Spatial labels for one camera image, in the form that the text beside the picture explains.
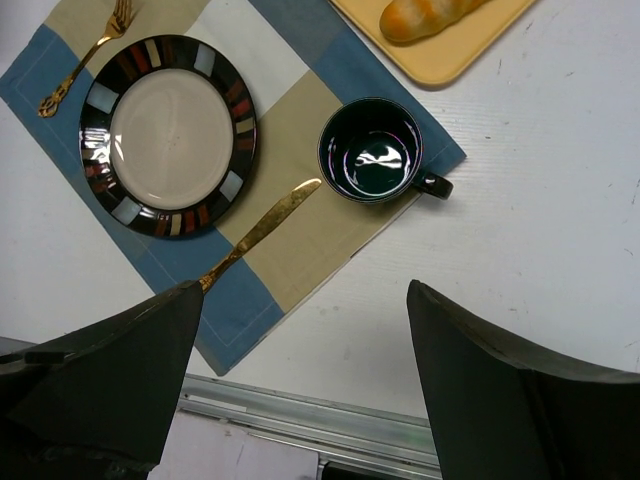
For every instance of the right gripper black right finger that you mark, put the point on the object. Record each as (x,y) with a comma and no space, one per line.
(503,407)

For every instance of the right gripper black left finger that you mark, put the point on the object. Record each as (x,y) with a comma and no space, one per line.
(101,398)

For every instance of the golden bread roll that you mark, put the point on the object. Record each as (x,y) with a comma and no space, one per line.
(403,21)

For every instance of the black rimmed beige plate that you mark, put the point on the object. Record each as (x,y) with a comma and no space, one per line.
(168,136)

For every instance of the dark green cup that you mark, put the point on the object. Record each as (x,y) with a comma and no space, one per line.
(371,150)

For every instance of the gold knife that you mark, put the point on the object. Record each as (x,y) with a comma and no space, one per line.
(270,221)

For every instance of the blue beige checked placemat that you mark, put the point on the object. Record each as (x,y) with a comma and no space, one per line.
(290,64)

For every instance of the yellow tray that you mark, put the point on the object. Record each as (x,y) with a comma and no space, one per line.
(439,60)

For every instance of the gold fork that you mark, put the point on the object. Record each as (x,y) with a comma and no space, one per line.
(116,26)

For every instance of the aluminium table edge rail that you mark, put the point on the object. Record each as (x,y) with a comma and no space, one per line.
(353,439)

